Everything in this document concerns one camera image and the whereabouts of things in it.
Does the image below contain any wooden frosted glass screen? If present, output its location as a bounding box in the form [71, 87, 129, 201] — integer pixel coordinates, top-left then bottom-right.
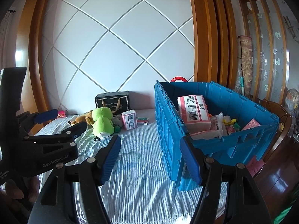
[239, 0, 289, 104]

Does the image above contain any wooden chair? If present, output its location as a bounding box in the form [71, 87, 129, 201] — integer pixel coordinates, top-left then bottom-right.
[253, 99, 292, 178]

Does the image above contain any blue plastic storage crate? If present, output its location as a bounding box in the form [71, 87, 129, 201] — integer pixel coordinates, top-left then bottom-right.
[154, 81, 279, 191]

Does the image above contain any brown plush toy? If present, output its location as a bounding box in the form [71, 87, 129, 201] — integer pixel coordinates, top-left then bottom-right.
[68, 111, 94, 125]

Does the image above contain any green frog plush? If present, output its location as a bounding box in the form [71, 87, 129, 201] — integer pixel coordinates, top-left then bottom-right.
[92, 107, 115, 138]

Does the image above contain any pink small bottle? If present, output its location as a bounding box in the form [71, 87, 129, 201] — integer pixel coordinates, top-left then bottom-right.
[57, 110, 66, 118]

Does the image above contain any pink white tissue pack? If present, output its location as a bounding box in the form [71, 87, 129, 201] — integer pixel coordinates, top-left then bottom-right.
[177, 95, 211, 133]

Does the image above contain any pink floral tissue box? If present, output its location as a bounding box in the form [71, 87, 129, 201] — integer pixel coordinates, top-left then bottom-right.
[242, 118, 260, 130]

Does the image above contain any rolled patterned mat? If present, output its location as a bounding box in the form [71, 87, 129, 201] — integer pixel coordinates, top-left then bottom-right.
[234, 35, 253, 97]

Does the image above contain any red green flat box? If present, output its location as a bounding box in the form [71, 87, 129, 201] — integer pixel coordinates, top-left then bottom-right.
[136, 117, 149, 125]

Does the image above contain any pink small box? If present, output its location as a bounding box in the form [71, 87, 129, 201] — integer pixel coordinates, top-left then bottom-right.
[122, 110, 137, 130]

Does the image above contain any black gift bag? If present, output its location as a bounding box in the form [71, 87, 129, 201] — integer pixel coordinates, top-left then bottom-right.
[95, 91, 131, 116]

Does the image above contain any wooden door frame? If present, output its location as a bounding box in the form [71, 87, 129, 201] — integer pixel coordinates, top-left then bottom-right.
[191, 0, 237, 89]

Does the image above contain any grey fluffy plush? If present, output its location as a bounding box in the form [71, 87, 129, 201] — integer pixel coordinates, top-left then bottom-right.
[112, 115, 123, 133]

